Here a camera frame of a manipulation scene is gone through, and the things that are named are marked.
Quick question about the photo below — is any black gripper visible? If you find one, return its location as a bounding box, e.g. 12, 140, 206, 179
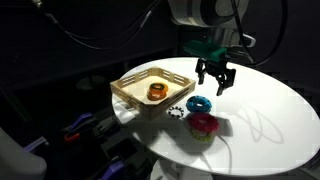
194, 57, 237, 97

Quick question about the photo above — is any blue ring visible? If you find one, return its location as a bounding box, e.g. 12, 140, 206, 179
185, 95, 213, 114

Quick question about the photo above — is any wooden slatted tray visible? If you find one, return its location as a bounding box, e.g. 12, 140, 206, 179
109, 66, 197, 120

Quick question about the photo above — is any white table base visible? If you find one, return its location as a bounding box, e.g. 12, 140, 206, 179
149, 157, 216, 180

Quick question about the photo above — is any grey rounded object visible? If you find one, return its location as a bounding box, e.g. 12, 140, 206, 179
0, 128, 48, 180

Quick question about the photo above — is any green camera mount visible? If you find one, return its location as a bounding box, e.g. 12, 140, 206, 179
183, 39, 231, 63

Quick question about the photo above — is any red ring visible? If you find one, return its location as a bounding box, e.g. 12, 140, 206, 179
187, 112, 220, 134

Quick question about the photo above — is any black and white ring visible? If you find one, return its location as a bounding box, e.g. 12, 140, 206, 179
167, 105, 185, 119

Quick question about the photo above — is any orange ring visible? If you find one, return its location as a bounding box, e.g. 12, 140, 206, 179
146, 82, 170, 102

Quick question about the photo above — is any dark green ring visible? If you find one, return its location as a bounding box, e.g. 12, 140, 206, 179
149, 82, 169, 92

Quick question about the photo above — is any light green spiky ring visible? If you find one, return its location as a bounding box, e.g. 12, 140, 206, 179
189, 128, 214, 143

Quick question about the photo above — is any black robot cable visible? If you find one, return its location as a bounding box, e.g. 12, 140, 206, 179
231, 0, 289, 68

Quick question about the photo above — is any black hanging cable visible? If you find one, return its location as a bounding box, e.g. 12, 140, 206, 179
31, 0, 163, 51

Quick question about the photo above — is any orange clamp handle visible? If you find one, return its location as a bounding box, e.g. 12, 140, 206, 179
64, 132, 82, 143

